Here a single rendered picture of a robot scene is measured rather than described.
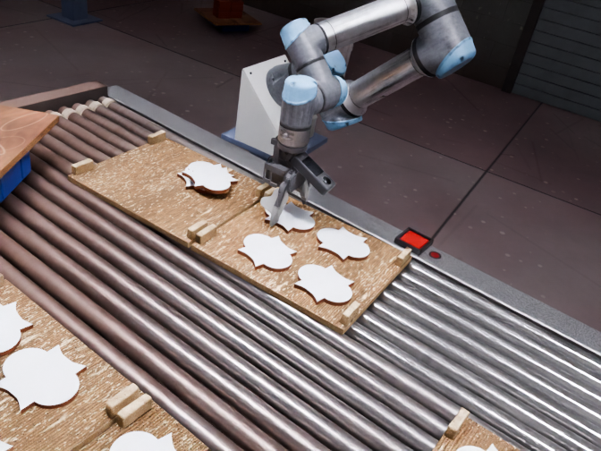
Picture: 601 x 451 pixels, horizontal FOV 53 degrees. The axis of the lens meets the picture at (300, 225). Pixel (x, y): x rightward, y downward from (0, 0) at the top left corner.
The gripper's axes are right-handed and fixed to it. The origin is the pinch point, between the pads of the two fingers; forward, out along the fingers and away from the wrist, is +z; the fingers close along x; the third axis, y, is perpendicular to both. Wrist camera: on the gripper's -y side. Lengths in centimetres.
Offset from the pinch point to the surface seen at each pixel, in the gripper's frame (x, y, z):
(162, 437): 67, -21, 2
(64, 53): -193, 332, 83
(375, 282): 7.1, -28.4, 1.8
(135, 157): 6.3, 47.8, -0.7
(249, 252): 19.9, -2.2, -0.2
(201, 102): -208, 204, 87
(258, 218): 5.7, 5.8, 0.7
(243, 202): 2.4, 12.9, 0.4
